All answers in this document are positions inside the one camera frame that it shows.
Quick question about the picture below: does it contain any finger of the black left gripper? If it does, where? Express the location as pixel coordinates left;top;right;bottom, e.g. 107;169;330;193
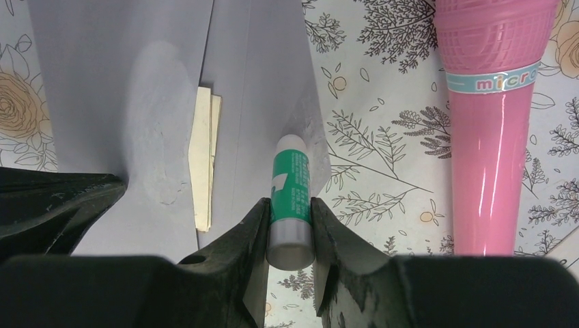
1;167;127;262

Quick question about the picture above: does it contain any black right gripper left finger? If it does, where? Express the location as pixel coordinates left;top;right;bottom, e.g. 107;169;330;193
1;198;270;327

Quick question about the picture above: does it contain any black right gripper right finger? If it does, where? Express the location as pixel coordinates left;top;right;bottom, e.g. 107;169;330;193
311;197;578;327

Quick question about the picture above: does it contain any green white glue stick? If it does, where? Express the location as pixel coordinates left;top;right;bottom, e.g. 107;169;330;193
266;135;315;271

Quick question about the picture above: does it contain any floral patterned table mat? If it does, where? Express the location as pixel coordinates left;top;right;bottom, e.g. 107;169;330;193
0;0;579;328

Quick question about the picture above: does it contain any pink microphone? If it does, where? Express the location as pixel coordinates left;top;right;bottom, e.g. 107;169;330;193
434;0;557;256

